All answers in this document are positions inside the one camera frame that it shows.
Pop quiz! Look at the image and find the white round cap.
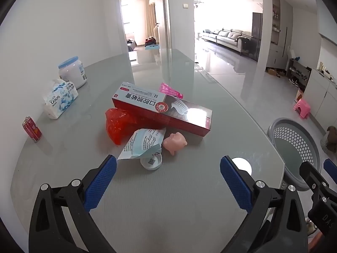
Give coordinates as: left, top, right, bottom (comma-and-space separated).
140, 153, 162, 171

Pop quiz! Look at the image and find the blue white mask package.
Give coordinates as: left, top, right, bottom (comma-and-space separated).
118, 128, 166, 160

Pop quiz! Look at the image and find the red plastic bag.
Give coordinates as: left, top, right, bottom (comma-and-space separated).
105, 108, 142, 145

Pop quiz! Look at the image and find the pink pig toy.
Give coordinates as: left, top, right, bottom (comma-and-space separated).
162, 132, 187, 156

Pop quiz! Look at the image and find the red toothpaste box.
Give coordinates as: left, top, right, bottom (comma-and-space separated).
112, 82, 213, 137

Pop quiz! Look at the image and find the pink shuttlecock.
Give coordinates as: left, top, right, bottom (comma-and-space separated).
159, 82, 183, 99

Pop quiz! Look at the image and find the grey perforated trash basket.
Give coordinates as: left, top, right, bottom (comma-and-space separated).
267, 118, 322, 191

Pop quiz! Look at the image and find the brown plush on basket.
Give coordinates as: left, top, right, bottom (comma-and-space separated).
320, 126, 337, 154

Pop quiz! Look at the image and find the pink plastic stool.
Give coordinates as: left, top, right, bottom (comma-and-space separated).
294, 98, 311, 119

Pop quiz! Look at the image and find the white sideboard cabinet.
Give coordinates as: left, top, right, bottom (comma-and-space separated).
303, 69, 337, 131

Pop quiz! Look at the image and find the red soda can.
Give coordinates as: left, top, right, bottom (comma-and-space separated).
22, 117, 42, 142

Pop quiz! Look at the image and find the open shoe rack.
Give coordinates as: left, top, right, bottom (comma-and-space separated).
286, 59, 312, 91

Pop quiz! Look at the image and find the white blue tissue pack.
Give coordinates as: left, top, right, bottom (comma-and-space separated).
42, 79, 78, 119

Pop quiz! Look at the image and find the cardboard box on floor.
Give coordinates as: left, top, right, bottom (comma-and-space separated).
266, 68, 278, 76

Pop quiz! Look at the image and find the white jar blue lid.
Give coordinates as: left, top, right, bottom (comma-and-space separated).
58, 56, 87, 89

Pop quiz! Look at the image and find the grey sofa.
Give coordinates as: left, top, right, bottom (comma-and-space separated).
201, 29, 252, 54

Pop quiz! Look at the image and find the dark refrigerator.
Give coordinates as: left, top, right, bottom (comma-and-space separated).
251, 13, 263, 61

